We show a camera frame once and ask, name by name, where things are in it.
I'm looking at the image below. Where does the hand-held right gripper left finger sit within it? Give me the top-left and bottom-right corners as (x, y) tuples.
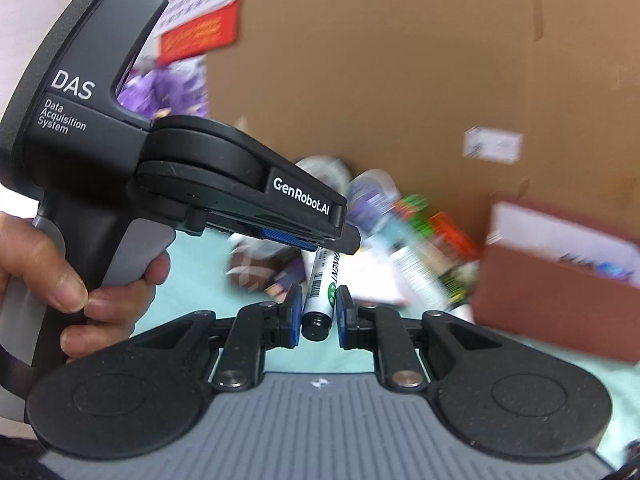
(127, 282), (304, 394)

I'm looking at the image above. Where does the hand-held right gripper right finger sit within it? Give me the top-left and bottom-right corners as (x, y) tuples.
(335, 285), (506, 392)

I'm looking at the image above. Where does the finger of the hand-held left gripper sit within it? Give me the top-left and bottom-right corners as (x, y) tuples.
(189, 151), (362, 257)
(256, 227), (319, 251)

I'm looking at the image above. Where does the black-capped white marker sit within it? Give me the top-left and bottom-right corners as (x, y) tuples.
(300, 246), (344, 344)

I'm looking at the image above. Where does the maroon cardboard box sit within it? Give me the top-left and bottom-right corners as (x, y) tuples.
(470, 199), (640, 362)

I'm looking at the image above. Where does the person's left hand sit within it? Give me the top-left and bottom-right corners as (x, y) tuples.
(0, 210), (172, 362)

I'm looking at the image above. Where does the white red packaging card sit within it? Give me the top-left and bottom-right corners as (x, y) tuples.
(350, 246), (412, 307)

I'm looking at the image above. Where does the dark blue packet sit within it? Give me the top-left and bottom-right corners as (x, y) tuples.
(347, 170), (402, 229)

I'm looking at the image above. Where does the teal cloth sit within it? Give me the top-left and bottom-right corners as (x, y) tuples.
(120, 232), (640, 472)

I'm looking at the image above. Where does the purple plastic bag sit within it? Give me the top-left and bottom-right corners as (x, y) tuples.
(116, 54), (211, 122)

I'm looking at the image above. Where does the green lid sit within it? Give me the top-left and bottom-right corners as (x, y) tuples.
(394, 193), (434, 233)

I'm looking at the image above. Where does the large brown cardboard box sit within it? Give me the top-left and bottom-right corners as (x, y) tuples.
(205, 0), (640, 266)

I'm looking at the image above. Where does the white shipping label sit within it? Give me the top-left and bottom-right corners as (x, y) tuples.
(462, 126), (524, 164)

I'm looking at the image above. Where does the red wall calendar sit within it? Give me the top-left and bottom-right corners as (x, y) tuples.
(157, 0), (247, 67)

